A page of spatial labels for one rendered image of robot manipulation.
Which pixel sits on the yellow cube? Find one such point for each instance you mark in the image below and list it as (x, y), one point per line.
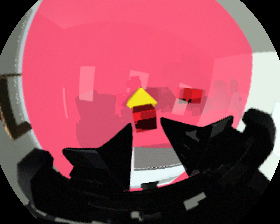
(140, 97)

